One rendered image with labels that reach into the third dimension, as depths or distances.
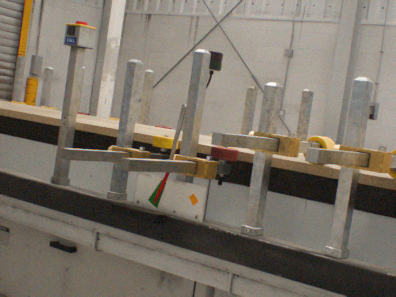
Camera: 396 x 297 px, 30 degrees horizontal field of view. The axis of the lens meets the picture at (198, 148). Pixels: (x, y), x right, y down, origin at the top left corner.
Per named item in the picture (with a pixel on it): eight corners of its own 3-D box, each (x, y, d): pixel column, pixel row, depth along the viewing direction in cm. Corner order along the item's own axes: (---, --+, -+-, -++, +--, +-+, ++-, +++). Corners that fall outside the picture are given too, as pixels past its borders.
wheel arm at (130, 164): (128, 174, 183) (130, 157, 182) (118, 172, 185) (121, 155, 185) (229, 177, 217) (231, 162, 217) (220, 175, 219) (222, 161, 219)
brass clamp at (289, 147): (287, 157, 186) (290, 137, 186) (243, 149, 194) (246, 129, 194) (299, 157, 191) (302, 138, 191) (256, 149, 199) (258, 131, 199)
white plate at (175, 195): (201, 223, 202) (206, 187, 202) (132, 204, 218) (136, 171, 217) (202, 223, 202) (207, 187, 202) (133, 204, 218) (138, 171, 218)
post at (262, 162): (249, 265, 193) (276, 82, 191) (238, 261, 195) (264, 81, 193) (256, 264, 196) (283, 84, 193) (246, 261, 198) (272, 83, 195)
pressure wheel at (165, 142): (175, 174, 231) (181, 137, 230) (150, 171, 229) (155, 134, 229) (172, 171, 239) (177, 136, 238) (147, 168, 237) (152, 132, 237)
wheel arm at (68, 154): (67, 163, 200) (69, 147, 200) (59, 161, 202) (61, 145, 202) (170, 167, 234) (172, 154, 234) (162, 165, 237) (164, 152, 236)
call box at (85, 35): (77, 48, 234) (81, 23, 234) (62, 46, 238) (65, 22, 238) (93, 51, 240) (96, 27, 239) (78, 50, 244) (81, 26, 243)
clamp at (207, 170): (204, 179, 202) (207, 161, 202) (167, 171, 210) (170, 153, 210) (217, 179, 207) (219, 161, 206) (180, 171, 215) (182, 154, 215)
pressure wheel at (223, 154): (222, 187, 211) (228, 147, 210) (200, 182, 216) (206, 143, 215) (238, 187, 217) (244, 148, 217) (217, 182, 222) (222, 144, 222)
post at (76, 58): (59, 185, 238) (78, 46, 236) (49, 182, 241) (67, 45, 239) (69, 185, 242) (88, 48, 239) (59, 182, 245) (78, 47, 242)
